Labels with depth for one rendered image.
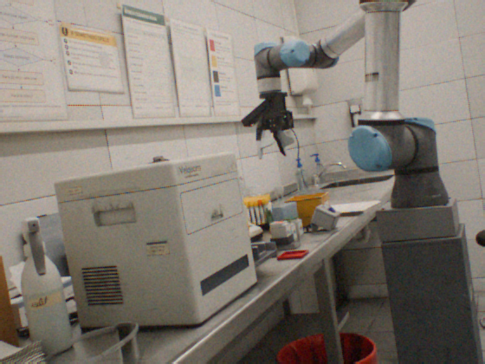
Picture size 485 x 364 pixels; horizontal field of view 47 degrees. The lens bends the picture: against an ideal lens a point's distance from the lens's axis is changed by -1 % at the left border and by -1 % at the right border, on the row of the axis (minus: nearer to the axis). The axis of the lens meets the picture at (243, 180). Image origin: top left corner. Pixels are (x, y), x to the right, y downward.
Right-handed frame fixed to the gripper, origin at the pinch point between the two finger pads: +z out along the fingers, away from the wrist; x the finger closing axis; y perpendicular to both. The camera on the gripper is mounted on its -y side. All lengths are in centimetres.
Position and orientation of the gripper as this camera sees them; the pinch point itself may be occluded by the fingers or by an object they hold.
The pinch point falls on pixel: (271, 159)
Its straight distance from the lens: 177.5
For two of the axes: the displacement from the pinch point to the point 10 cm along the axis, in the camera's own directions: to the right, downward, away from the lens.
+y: 8.2, -0.7, -5.7
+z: 1.1, 9.9, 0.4
